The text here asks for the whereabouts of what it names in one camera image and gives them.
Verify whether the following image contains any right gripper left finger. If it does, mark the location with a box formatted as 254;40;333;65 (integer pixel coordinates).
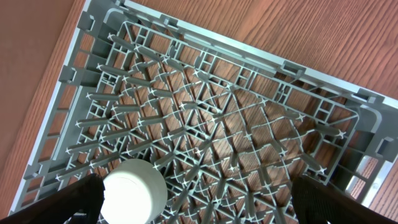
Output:
1;174;105;224

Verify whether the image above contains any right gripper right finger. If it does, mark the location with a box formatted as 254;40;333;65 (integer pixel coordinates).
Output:
291;176;395;224

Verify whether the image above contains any white small bowl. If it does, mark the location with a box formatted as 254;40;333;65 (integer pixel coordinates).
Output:
101;159;167;223

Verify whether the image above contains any grey plastic dishwasher rack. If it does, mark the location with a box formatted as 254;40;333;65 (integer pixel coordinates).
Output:
9;1;397;223

